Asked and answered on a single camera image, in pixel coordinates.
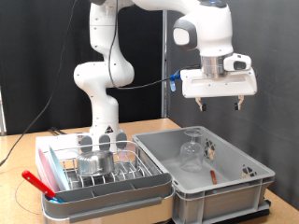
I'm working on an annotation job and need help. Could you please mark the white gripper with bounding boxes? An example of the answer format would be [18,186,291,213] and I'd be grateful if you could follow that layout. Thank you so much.
[180,67,259,112]

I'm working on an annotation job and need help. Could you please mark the light blue plate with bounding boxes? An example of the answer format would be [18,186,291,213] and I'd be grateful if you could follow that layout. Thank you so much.
[47,144,72,191]

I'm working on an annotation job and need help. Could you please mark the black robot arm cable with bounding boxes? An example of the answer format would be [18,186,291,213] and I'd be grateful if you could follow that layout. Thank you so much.
[107,0,204,91]

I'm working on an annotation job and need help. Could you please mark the white dish drying rack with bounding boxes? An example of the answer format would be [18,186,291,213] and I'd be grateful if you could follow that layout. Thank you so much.
[41,164,176,224]

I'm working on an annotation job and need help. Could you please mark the grey rubber rack knob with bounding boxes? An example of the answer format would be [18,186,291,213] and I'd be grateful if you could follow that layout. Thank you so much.
[116,133,128,149]
[98,133,111,152]
[80,135,93,153]

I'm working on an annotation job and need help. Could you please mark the brown wooden spoon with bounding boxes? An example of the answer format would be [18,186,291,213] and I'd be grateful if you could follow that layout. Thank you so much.
[209,170,218,185]

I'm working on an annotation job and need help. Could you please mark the grey plastic crate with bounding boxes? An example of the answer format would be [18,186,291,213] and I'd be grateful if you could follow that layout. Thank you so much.
[132,125,277,224]

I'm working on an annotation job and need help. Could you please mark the blue cable clip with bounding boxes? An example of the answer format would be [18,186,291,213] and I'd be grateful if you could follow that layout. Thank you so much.
[169,69,181,92]

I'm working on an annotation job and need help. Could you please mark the metal frame strip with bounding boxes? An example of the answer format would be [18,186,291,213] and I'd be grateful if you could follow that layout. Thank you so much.
[0,87,7,136]

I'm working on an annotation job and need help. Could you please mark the pink plate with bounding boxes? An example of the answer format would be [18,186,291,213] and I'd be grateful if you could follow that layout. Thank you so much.
[36,146,60,193]

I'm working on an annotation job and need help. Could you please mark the stainless steel pot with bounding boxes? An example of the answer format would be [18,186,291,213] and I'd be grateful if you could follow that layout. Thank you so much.
[75,149,115,177]

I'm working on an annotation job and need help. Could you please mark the white plastic tray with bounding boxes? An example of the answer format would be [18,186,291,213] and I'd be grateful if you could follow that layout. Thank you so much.
[35,132,82,162]

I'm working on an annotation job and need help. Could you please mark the metal wire dish rack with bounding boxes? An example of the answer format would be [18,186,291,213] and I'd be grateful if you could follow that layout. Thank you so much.
[43,140,164,191]

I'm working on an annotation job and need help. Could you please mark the black cables on table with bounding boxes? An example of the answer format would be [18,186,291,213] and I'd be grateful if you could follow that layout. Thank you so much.
[47,126,68,135]

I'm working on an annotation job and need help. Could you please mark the black hanging cable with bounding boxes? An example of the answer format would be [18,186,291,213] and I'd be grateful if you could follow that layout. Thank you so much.
[0,0,78,165]

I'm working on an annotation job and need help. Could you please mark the clear wine glass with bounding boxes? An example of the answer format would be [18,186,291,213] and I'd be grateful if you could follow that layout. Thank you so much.
[178,128,204,173]

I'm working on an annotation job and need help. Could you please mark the dark grey backdrop curtain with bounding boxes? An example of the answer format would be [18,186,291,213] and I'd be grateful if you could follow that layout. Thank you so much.
[167,0,299,211]

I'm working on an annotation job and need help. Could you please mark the red handled utensil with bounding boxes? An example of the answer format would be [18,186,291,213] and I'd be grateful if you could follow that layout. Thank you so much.
[21,170,57,199]

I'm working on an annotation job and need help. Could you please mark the metal background pole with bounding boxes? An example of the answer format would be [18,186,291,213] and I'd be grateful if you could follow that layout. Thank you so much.
[161,8,169,119]

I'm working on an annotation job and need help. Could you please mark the black backdrop curtain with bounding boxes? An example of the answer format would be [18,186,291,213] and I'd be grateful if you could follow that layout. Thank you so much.
[0,0,164,136]

